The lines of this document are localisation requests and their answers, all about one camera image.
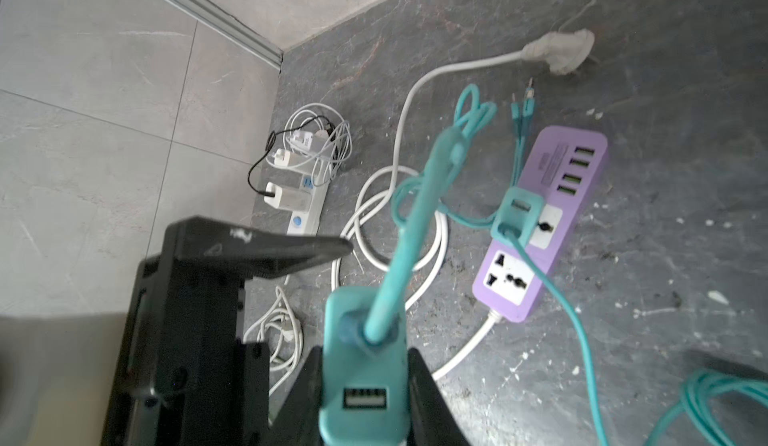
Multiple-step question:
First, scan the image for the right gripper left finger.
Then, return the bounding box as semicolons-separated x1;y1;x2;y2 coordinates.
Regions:
266;346;324;446

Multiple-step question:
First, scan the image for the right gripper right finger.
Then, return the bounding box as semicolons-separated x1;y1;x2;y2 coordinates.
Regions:
407;349;469;446

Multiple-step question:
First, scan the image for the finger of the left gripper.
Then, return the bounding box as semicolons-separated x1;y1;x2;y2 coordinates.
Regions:
173;216;353;279

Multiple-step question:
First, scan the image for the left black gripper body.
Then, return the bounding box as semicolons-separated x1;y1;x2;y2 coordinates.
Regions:
101;216;268;445

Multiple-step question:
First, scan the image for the white square charger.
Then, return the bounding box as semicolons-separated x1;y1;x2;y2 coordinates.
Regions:
264;182;312;212

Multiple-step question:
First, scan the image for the teal charger adapter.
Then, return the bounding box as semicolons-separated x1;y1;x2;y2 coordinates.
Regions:
319;286;411;445
490;186;545;246

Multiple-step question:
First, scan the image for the purple power strip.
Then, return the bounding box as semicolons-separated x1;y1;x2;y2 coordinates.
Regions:
472;125;608;323

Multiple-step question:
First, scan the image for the white blue power strip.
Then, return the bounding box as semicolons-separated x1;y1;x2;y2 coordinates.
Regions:
287;174;329;235

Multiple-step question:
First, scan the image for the white charger adapter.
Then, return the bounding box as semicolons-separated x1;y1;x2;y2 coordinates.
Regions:
288;129;329;155

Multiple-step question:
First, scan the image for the white power strip cord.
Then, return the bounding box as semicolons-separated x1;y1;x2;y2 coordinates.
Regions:
242;283;305;398

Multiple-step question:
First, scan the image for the thin white charger cable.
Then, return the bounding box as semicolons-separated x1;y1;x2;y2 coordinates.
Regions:
281;102;353;188

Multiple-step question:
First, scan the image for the purple strip white cord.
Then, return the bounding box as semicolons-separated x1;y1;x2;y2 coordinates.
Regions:
329;28;596;382

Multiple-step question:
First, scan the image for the teal cable bundle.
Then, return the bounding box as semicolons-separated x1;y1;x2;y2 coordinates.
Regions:
362;82;538;346
500;229;768;446

